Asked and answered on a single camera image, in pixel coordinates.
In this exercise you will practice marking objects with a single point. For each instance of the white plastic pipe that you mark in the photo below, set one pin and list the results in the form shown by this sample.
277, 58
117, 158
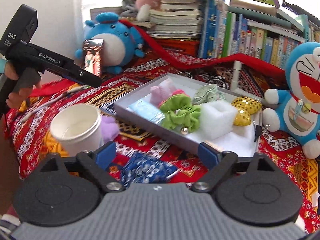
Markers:
236, 77

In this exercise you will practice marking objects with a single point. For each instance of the white paper cup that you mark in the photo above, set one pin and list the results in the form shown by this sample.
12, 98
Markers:
75, 122

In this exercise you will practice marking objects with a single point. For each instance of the small purple plush toy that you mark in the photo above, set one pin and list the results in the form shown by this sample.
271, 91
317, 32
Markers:
108, 130

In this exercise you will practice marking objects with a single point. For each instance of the pink socks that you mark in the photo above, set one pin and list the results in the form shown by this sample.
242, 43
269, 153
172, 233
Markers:
165, 87

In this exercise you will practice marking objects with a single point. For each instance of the plain red cloth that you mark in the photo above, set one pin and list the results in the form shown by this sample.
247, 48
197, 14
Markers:
175, 57

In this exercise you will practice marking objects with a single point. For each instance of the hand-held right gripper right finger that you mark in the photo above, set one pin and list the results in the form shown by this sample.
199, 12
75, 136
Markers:
208, 153

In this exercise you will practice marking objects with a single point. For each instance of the row of upright books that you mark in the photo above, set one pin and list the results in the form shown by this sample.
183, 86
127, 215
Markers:
250, 42

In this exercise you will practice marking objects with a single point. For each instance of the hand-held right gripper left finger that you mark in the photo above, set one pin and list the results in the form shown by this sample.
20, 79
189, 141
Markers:
105, 153

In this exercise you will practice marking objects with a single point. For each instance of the person's left hand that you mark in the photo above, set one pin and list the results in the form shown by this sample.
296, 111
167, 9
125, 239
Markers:
12, 71

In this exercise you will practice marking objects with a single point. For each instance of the blue floral cloth pouch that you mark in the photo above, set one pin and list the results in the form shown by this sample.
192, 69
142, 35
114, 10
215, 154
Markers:
145, 168

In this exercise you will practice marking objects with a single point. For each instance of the blue cat plush toy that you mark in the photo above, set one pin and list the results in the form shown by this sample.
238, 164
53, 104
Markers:
300, 117

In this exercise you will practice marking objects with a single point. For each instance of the pale green floral scrunchie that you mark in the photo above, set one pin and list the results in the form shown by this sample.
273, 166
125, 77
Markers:
207, 93

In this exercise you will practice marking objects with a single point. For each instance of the pink plush toy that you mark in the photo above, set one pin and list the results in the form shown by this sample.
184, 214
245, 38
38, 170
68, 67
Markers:
147, 0

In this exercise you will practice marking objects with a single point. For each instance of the stack of flat books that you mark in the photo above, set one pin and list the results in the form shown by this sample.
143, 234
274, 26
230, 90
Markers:
175, 17

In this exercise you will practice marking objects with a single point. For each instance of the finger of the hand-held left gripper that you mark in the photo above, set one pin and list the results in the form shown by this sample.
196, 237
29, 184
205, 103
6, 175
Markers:
87, 77

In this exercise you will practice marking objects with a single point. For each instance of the round blue plush toy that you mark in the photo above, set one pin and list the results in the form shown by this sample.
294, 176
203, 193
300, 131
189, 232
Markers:
117, 40

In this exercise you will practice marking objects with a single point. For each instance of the grey cloth bundle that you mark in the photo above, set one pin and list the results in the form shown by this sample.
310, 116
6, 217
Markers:
128, 7

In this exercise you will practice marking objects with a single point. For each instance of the small black clip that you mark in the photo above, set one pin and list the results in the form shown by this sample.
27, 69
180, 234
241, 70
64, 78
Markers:
257, 131

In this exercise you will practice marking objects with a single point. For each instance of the gold sequin heart cushion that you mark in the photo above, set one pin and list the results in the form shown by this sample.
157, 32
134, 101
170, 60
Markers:
246, 107

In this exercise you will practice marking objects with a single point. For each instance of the smartphone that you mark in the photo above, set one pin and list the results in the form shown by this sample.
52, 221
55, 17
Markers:
92, 57

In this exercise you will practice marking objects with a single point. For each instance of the light blue mask packet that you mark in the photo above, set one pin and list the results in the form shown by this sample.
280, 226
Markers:
145, 110

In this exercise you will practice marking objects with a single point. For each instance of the white foam block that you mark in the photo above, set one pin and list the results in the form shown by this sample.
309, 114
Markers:
217, 120

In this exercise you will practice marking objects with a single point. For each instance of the red patterned blanket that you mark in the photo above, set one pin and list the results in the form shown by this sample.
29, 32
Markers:
282, 160

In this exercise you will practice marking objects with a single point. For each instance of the grey gridded board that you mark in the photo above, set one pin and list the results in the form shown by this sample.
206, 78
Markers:
105, 11

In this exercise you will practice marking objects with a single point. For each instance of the shallow white cardboard box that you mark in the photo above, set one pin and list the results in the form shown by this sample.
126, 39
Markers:
175, 142

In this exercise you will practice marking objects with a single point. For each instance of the red plastic crate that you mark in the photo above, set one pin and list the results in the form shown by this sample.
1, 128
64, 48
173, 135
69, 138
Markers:
177, 47

